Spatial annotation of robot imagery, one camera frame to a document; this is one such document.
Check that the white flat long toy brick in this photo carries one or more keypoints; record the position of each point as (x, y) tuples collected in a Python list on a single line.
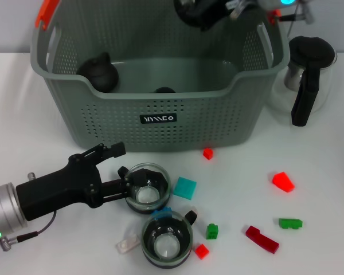
[(128, 244)]

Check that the small green toy brick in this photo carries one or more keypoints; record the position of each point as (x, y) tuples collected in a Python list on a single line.
[(212, 232)]

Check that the blue toy brick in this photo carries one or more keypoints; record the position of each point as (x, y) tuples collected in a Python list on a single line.
[(160, 213)]

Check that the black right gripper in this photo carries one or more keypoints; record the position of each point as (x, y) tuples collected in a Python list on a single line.
[(232, 4)]

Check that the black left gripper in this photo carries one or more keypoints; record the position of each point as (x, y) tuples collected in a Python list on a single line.
[(63, 189)]

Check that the red sloped toy brick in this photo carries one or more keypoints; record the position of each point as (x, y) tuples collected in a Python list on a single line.
[(283, 182)]

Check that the dark red curved toy brick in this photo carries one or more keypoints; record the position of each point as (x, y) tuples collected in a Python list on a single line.
[(261, 239)]

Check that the green car shaped toy brick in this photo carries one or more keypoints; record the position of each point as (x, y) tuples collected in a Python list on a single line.
[(290, 224)]

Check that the teal square toy brick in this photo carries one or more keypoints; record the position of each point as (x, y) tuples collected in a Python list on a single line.
[(185, 187)]

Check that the grey perforated plastic storage bin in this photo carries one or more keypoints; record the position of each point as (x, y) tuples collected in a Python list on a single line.
[(189, 120)]

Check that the black clay teapot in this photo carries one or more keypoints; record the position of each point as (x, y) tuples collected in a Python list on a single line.
[(100, 76)]

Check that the glass teacup with black sleeve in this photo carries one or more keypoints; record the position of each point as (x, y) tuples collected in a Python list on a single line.
[(189, 15), (147, 197), (166, 246), (164, 90)]

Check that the small red toy brick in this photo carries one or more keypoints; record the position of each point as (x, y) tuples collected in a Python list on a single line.
[(207, 154), (201, 252)]

